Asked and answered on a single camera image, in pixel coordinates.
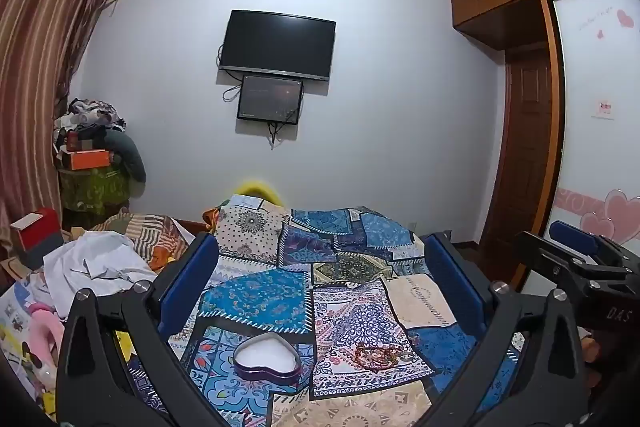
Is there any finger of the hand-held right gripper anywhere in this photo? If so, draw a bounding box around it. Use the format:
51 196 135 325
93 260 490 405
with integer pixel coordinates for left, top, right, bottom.
515 231 603 290
549 221 632 260

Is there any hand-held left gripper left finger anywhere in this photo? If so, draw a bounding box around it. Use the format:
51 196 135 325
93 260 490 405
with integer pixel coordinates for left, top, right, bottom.
55 232 221 427

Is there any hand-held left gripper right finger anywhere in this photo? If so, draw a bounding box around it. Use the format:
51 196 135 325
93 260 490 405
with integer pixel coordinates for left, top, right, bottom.
424 232 588 427

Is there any red string bracelet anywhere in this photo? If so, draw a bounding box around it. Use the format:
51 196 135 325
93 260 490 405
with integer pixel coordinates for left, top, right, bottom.
350 343 416 370

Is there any purple heart-shaped tin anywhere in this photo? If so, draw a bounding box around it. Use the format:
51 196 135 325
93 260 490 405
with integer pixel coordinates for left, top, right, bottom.
233 333 301 382

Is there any person's right hand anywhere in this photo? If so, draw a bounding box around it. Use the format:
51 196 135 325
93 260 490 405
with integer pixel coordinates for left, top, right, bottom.
580 328 602 403

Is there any orange striped cloth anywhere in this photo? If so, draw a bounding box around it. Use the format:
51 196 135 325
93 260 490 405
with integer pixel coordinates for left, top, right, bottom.
92 212 193 272

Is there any white crumpled cloth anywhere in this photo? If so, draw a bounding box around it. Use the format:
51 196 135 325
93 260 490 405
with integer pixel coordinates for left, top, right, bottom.
42 231 158 320

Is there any patchwork printed blanket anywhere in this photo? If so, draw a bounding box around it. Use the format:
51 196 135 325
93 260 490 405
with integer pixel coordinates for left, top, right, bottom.
165 199 521 427

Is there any yellow round object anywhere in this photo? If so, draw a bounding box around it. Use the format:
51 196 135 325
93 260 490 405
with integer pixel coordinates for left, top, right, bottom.
234 179 284 208

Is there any white heart-sticker wardrobe door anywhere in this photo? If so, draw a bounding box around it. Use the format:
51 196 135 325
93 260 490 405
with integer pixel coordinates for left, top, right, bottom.
545 0 640 258

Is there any pink plush toy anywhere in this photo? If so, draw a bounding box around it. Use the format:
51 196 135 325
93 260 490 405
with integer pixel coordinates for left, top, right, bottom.
27 302 67 375

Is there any red box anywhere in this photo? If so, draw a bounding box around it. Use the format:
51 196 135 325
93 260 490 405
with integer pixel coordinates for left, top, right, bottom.
10 208 64 269

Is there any orange box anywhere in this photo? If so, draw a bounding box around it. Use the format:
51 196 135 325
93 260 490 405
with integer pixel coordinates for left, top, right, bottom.
67 148 112 170

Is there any pile of clothes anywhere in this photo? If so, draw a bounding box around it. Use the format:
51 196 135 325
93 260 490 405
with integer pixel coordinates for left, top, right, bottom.
52 97 128 150

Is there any striped brown curtain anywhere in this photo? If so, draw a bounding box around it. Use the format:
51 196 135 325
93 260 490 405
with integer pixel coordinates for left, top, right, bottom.
0 0 128 233

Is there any wooden bed frame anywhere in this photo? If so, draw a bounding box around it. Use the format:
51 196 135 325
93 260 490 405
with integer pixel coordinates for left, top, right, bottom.
172 218 213 233

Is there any small black wall screen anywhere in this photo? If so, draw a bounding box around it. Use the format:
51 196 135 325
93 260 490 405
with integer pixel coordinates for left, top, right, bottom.
236 74 305 126

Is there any black wall television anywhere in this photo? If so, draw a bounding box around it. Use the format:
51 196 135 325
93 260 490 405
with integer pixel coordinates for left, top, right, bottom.
219 9 337 82

